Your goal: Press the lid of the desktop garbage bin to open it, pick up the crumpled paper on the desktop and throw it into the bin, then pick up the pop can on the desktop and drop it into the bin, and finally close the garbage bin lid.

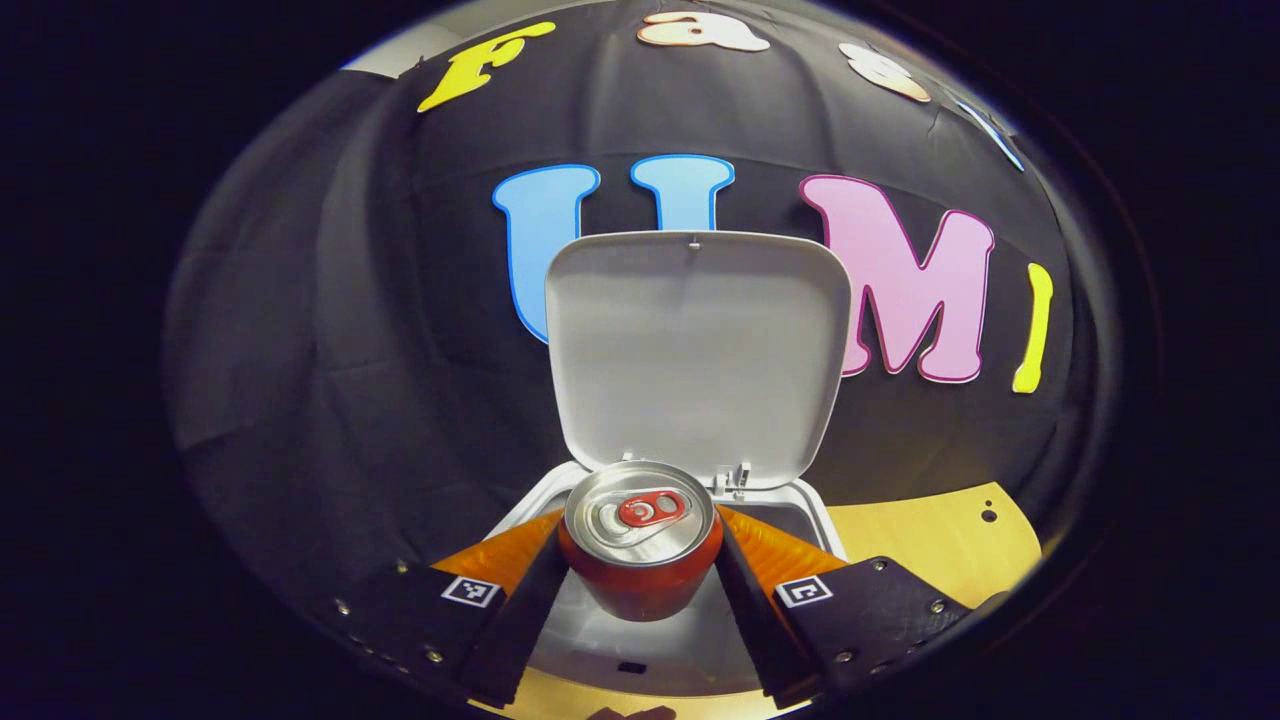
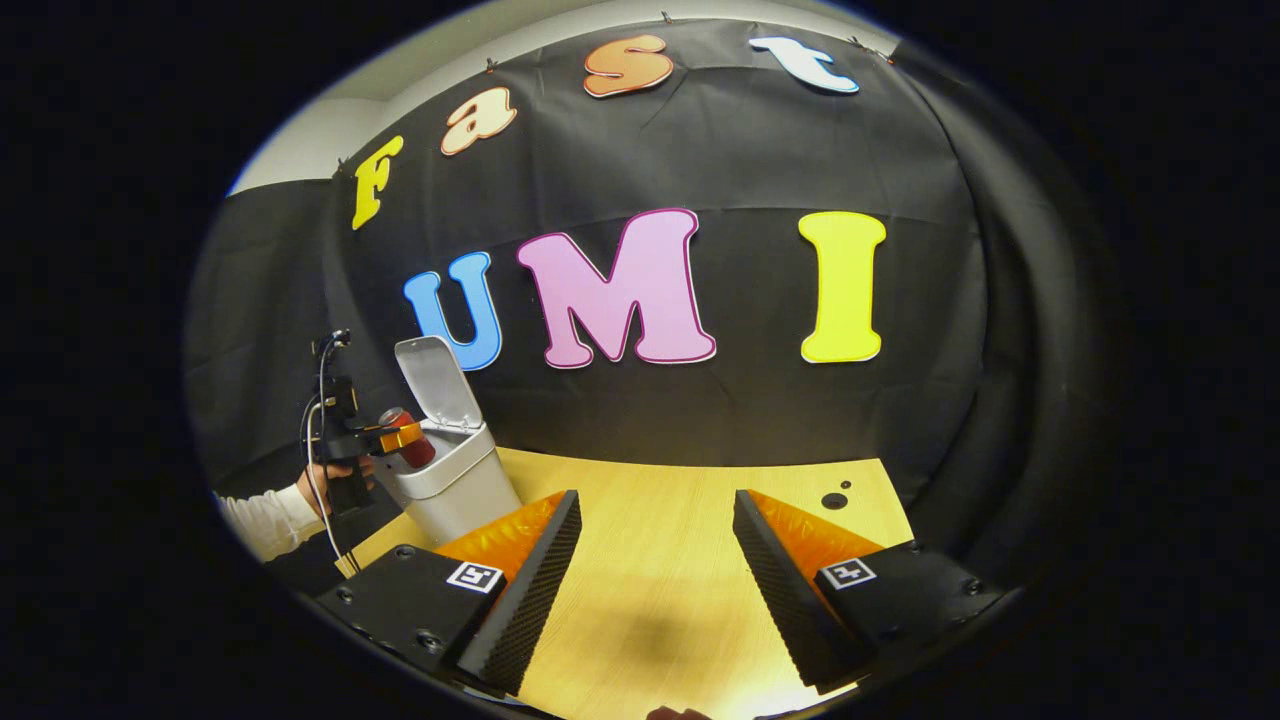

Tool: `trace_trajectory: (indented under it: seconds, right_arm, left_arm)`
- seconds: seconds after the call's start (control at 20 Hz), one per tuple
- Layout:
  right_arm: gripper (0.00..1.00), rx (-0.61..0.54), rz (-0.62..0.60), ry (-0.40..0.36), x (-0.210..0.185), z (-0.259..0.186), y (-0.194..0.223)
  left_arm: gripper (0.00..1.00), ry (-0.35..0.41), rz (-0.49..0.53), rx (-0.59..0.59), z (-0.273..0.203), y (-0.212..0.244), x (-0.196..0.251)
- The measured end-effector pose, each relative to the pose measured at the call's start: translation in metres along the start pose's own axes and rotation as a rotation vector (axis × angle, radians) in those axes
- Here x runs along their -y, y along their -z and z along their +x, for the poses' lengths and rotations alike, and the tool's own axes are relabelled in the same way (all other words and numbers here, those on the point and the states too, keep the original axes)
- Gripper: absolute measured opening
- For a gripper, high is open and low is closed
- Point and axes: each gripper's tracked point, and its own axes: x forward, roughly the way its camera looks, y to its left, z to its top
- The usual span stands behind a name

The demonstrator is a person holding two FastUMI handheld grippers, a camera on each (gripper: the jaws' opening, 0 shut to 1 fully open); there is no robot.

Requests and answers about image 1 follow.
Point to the black backdrop cloth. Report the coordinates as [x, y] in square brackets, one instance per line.
[350, 300]

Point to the wooden desktop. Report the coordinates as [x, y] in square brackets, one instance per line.
[920, 550]

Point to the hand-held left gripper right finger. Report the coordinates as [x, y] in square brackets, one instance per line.
[760, 630]

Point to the white desktop garbage bin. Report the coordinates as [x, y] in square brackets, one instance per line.
[690, 340]

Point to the red pop can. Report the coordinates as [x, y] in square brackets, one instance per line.
[640, 580]

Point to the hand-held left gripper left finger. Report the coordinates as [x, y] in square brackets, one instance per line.
[520, 640]

